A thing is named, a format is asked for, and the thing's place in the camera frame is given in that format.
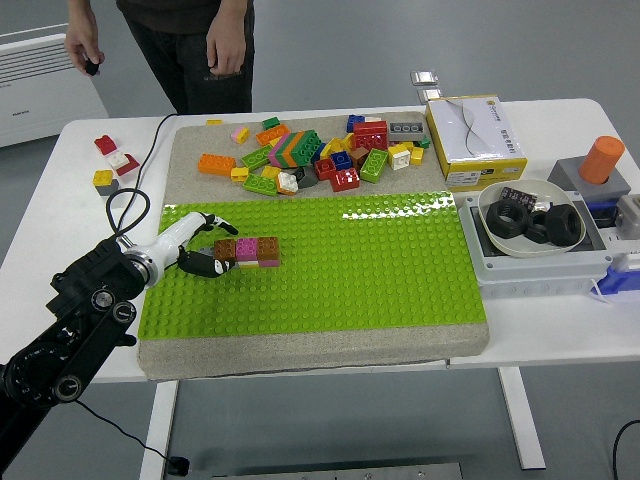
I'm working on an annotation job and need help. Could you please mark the pink square toy brick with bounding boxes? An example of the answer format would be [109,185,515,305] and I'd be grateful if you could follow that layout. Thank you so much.
[235,237,260,262]

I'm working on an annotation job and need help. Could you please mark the green studded baseplate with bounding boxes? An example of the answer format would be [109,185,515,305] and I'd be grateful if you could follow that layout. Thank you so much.
[135,192,489,337]

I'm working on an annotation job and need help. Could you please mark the white bowl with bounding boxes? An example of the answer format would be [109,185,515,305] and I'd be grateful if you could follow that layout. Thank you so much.
[476,178,587,260]

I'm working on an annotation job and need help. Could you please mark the orange-brown square toy brick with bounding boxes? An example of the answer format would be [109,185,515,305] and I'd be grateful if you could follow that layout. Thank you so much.
[255,236,280,262]

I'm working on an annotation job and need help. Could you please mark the light grey long toy brick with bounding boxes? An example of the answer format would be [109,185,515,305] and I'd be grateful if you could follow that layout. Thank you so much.
[197,243,240,271]

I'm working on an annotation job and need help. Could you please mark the yellow sloped toy brick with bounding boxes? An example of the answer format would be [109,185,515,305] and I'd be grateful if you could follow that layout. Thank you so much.
[319,137,346,161]

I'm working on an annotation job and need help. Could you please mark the person's right hand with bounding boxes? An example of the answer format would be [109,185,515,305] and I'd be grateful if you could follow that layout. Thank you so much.
[63,23,107,78]

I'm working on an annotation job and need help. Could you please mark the green long toy brick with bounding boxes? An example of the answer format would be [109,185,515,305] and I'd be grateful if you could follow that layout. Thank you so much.
[242,173,279,197]
[359,148,390,185]
[241,144,275,170]

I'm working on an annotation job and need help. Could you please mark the large red toy brick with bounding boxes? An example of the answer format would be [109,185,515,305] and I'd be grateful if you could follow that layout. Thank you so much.
[352,120,390,151]

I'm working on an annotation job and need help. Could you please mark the blue white device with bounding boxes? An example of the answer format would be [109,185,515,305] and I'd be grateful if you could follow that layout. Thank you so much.
[597,254,640,301]

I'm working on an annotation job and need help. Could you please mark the thin black cord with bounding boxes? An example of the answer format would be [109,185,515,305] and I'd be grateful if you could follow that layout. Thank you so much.
[56,112,182,464]

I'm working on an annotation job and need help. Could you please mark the white panel heater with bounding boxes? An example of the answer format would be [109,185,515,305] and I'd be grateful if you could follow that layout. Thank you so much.
[0,23,110,149]

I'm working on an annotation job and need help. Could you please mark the orange long toy brick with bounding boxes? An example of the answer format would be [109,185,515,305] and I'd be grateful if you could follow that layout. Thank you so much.
[197,153,237,177]
[255,123,291,147]

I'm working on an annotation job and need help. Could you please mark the grey long brick with holes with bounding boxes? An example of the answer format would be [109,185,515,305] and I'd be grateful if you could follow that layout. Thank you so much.
[388,121,426,142]

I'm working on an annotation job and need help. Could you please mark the red sloped toy brick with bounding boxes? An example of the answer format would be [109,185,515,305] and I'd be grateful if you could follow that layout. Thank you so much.
[115,153,141,177]

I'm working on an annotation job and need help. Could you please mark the red square toy brick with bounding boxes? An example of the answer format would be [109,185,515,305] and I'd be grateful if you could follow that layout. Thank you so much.
[313,157,339,181]

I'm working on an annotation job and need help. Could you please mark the dark grey sloped brick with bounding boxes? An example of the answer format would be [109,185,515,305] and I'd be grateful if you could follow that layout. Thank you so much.
[292,166,320,190]

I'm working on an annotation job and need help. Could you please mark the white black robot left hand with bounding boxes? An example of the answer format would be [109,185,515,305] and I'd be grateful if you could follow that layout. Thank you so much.
[144,211,240,280]

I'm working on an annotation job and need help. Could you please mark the grey block with hole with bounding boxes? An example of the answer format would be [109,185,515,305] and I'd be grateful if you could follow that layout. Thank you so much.
[547,157,632,202]

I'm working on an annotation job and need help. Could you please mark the grey white junction box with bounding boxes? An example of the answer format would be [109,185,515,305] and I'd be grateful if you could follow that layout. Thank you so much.
[457,192,614,301]

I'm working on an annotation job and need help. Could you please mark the grey metal plate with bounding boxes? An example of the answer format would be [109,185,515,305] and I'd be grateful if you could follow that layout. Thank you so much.
[212,462,464,480]

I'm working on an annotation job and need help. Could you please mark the multicolour layered brick stack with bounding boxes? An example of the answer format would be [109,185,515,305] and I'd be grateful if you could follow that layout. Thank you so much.
[267,129,324,169]

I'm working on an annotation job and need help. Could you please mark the glossy red toy brick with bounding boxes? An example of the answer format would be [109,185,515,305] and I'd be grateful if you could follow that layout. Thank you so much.
[329,168,361,194]

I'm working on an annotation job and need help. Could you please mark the yellow white cardboard box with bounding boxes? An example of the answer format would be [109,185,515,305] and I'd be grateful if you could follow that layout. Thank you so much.
[424,94,529,192]

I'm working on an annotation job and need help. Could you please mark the black floor cable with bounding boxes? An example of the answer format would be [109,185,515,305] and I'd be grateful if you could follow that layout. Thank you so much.
[612,419,640,480]

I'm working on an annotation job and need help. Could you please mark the large black nut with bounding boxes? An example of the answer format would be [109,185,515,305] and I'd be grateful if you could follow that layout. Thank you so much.
[485,200,530,244]
[543,203,586,249]

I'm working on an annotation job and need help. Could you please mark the grey-brown mat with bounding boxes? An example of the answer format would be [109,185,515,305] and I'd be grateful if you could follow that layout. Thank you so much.
[136,110,491,381]

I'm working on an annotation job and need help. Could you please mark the brown square toy brick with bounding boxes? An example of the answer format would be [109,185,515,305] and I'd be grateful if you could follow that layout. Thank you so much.
[213,238,239,262]

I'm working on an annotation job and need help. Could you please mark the white table leg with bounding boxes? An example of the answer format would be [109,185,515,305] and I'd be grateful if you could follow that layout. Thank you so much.
[497,367,546,471]
[138,379,180,480]

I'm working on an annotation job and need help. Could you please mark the person's left hand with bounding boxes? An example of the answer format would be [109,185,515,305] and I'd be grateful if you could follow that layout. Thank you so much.
[205,22,248,77]

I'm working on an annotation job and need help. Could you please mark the grey connector housing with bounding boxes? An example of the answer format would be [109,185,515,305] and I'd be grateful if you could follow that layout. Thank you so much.
[614,194,640,241]

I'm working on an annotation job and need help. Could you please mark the person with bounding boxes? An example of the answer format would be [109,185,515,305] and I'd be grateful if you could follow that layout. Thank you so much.
[63,0,256,115]

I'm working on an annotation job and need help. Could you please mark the dark circuit board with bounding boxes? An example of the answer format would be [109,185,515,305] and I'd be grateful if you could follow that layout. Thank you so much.
[499,186,539,210]

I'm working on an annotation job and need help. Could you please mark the white orange toy brick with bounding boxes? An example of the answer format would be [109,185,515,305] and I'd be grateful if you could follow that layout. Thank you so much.
[275,171,300,196]

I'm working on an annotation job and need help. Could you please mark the white zip tie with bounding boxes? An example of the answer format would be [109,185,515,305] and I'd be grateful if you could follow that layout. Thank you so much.
[589,279,614,307]

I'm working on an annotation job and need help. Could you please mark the small black nut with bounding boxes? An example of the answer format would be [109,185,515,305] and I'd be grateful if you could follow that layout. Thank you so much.
[523,212,551,245]

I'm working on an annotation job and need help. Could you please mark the orange cylinder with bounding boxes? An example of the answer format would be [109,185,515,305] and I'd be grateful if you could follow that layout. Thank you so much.
[578,134,626,186]

